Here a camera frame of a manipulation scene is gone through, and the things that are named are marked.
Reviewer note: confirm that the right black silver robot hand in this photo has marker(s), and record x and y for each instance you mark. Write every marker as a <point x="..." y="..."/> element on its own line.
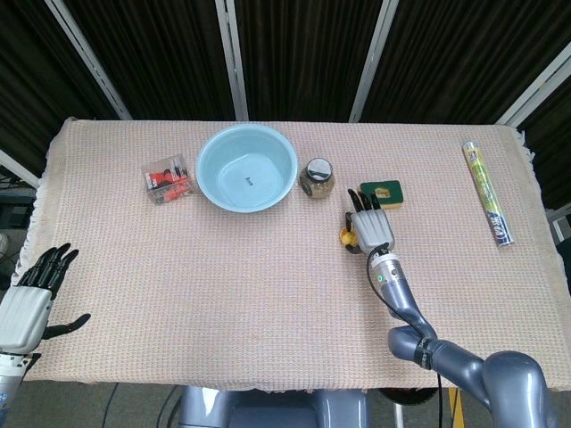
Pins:
<point x="372" y="229"/>

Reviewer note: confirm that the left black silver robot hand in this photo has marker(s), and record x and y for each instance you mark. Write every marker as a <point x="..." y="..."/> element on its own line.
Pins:
<point x="24" y="316"/>

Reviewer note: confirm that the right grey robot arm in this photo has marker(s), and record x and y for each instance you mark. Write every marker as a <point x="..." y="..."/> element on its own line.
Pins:
<point x="468" y="361"/>

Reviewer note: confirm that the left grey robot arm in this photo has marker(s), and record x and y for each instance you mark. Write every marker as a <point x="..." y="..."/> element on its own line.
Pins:
<point x="11" y="383"/>

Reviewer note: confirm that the green yellow sponge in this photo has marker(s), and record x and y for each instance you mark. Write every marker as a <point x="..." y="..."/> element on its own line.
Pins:
<point x="390" y="194"/>

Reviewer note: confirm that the glass spice jar black lid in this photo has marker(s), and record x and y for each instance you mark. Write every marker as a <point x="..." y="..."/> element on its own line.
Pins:
<point x="317" y="180"/>

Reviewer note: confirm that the light blue plastic basin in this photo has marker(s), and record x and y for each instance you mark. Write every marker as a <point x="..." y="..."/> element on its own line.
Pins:
<point x="247" y="171"/>

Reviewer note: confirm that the pink woven tablecloth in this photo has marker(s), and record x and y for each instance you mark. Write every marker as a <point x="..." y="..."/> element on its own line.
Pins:
<point x="201" y="290"/>

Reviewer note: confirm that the black curtain panel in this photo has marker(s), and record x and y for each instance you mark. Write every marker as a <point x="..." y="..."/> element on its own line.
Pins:
<point x="459" y="58"/>
<point x="303" y="53"/>
<point x="35" y="80"/>
<point x="165" y="53"/>

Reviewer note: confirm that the clear box red black contents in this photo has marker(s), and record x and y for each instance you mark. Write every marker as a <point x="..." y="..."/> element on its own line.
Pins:
<point x="168" y="180"/>

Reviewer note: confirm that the grey robot torso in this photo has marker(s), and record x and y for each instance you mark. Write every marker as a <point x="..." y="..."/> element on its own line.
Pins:
<point x="272" y="410"/>

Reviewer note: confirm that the white metal frame post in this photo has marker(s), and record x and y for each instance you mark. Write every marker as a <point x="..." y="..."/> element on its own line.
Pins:
<point x="535" y="84"/>
<point x="89" y="62"/>
<point x="232" y="58"/>
<point x="372" y="62"/>

